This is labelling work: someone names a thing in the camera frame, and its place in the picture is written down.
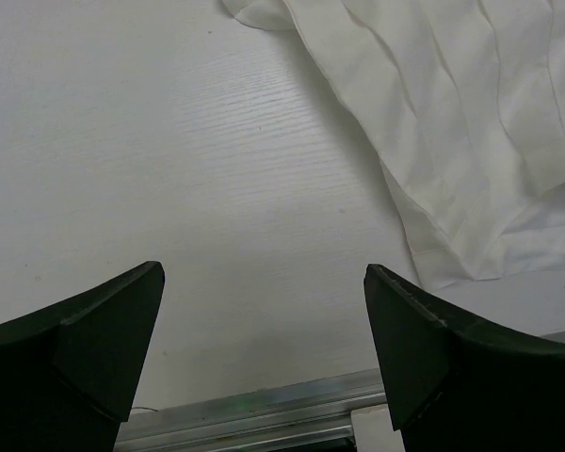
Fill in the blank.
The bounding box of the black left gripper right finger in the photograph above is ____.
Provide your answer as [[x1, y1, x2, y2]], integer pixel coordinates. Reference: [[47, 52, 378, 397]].
[[363, 265, 565, 451]]

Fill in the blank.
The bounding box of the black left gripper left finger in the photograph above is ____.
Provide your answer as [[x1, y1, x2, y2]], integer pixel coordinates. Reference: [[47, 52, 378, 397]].
[[0, 261, 165, 451]]

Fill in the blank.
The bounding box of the white pleated skirt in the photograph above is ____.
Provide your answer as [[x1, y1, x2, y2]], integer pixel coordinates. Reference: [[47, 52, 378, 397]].
[[226, 1, 565, 289]]

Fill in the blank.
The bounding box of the aluminium table edge rail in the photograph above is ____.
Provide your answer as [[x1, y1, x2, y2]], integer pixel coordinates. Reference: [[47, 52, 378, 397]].
[[114, 369, 386, 451]]

